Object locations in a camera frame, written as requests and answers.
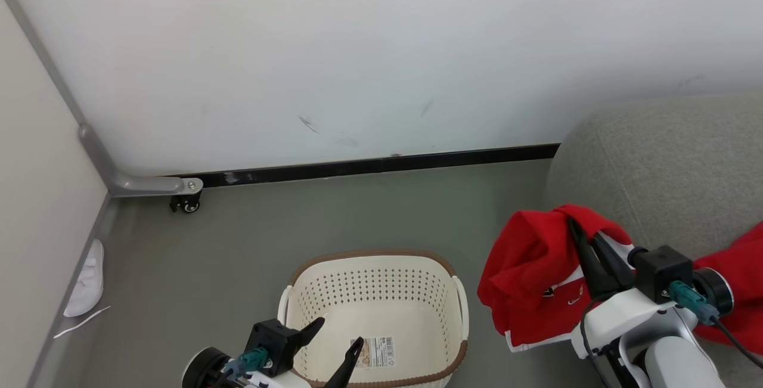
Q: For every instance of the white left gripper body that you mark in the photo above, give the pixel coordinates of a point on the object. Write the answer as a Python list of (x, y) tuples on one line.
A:
[(280, 382)]

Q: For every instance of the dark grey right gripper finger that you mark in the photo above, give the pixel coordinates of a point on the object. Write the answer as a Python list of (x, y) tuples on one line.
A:
[(614, 269), (587, 263)]

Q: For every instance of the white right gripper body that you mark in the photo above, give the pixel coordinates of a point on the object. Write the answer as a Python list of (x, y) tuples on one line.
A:
[(626, 319)]

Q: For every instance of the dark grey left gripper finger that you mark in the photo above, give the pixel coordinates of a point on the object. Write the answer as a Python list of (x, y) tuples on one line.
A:
[(310, 333), (347, 364)]

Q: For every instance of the red garment with white stripe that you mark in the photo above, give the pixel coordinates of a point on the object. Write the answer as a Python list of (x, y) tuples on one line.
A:
[(524, 257)]

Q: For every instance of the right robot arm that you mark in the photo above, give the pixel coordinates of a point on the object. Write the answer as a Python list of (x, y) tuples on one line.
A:
[(673, 358)]

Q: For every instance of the grey fabric sofa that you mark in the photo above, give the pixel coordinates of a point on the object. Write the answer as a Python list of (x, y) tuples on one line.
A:
[(667, 167)]

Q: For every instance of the white laundry basket brown rim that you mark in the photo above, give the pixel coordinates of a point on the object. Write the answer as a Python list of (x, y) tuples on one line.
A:
[(381, 286)]

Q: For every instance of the black caster wheel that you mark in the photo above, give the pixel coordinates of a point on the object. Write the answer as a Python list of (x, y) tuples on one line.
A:
[(189, 204)]

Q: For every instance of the black baseboard strip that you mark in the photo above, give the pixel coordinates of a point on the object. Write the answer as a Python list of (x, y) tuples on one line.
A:
[(417, 161)]

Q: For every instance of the white strip on floor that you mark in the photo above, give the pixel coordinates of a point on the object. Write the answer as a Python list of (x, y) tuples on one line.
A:
[(80, 322)]

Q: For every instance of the white slipper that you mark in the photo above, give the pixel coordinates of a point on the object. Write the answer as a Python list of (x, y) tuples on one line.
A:
[(86, 286)]

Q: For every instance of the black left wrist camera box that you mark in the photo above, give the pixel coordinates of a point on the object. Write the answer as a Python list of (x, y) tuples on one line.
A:
[(271, 340)]

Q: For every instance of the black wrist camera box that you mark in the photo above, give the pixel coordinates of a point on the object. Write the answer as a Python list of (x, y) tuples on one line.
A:
[(271, 340), (661, 269)]

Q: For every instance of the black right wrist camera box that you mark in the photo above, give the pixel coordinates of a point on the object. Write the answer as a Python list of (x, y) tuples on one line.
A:
[(661, 269)]

